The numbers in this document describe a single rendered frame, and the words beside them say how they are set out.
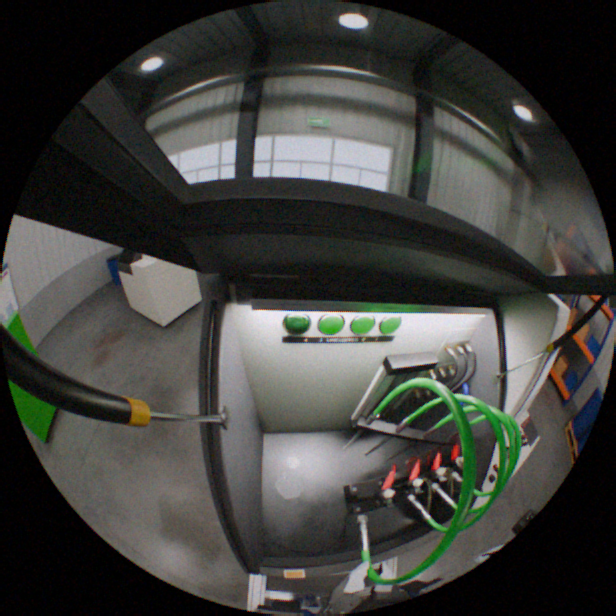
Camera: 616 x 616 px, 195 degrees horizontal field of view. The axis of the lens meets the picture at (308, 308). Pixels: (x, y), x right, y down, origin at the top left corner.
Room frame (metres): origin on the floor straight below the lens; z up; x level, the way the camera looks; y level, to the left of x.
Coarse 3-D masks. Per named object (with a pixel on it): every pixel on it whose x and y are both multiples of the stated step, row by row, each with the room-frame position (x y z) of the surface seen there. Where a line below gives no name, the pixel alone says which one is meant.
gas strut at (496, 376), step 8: (600, 296) 0.03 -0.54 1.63; (600, 304) 0.02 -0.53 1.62; (592, 312) 0.03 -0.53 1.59; (584, 320) 0.05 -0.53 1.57; (576, 328) 0.06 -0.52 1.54; (560, 336) 0.09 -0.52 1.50; (568, 336) 0.07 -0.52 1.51; (552, 344) 0.10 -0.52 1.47; (560, 344) 0.08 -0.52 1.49; (544, 352) 0.10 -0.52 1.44; (528, 360) 0.13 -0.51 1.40; (512, 368) 0.15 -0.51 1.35; (496, 376) 0.17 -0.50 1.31
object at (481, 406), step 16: (432, 400) 0.16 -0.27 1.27; (464, 400) 0.11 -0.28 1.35; (480, 400) 0.09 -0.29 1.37; (416, 416) 0.15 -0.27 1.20; (496, 416) 0.05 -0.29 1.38; (496, 432) 0.02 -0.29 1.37; (496, 480) -0.06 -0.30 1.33; (496, 496) -0.09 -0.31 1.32; (480, 512) -0.11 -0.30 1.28; (464, 528) -0.14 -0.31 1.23
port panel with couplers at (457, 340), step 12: (456, 336) 0.29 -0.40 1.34; (468, 336) 0.30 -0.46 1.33; (444, 348) 0.29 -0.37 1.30; (456, 348) 0.29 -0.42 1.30; (468, 348) 0.28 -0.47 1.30; (444, 360) 0.30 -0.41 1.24; (432, 372) 0.28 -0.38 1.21; (444, 372) 0.28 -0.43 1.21; (408, 396) 0.29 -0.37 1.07; (420, 396) 0.26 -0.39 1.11
